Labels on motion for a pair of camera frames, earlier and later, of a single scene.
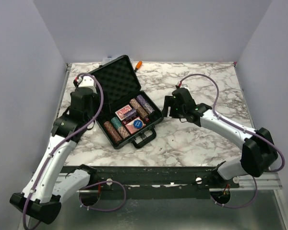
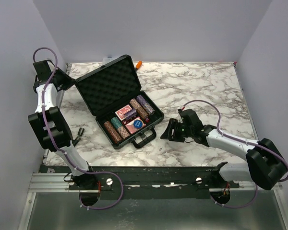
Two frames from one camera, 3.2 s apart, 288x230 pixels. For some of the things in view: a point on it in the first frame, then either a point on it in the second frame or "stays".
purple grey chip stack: (130, 114) stays
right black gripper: (169, 100) to (174, 123)
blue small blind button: (138, 123) stays
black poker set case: (127, 114) stays
